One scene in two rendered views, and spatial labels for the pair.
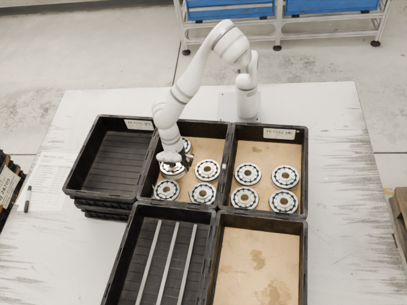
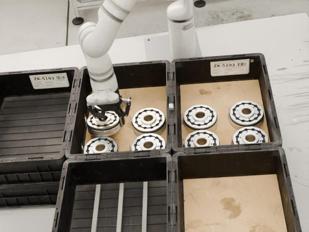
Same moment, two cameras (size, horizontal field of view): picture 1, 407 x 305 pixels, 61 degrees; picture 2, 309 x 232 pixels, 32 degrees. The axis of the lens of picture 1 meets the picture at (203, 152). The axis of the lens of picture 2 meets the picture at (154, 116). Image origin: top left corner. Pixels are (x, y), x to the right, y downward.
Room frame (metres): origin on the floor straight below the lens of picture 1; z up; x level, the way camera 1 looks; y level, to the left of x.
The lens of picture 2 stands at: (-0.37, 0.23, 2.02)
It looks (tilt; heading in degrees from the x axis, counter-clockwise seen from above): 45 degrees down; 348
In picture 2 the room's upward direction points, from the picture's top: 9 degrees counter-clockwise
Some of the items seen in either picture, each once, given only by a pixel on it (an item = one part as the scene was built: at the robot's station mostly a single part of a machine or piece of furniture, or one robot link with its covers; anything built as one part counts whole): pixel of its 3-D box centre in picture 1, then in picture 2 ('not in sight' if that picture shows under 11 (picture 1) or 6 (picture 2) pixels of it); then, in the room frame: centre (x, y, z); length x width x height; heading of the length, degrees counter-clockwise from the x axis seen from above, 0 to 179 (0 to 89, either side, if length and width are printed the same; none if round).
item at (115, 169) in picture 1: (119, 161); (30, 125); (0.90, 0.35, 0.87); 0.40 x 0.30 x 0.11; 161
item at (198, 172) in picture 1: (207, 170); (148, 119); (0.77, 0.00, 0.86); 0.10 x 0.10 x 0.01
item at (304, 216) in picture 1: (265, 166); (221, 101); (0.70, -0.22, 0.92); 0.40 x 0.30 x 0.02; 161
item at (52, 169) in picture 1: (48, 179); not in sight; (1.00, 0.74, 0.70); 0.33 x 0.23 x 0.01; 167
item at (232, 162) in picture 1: (265, 173); (221, 113); (0.70, -0.22, 0.87); 0.40 x 0.30 x 0.11; 161
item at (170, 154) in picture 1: (170, 144); (102, 83); (0.79, 0.11, 1.04); 0.11 x 0.09 x 0.06; 161
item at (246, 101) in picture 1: (246, 98); (181, 35); (1.09, -0.23, 0.89); 0.09 x 0.09 x 0.17; 85
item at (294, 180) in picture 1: (285, 176); (246, 113); (0.68, -0.29, 0.86); 0.10 x 0.10 x 0.01
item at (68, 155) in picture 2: (187, 160); (122, 107); (0.80, 0.07, 0.92); 0.40 x 0.30 x 0.02; 161
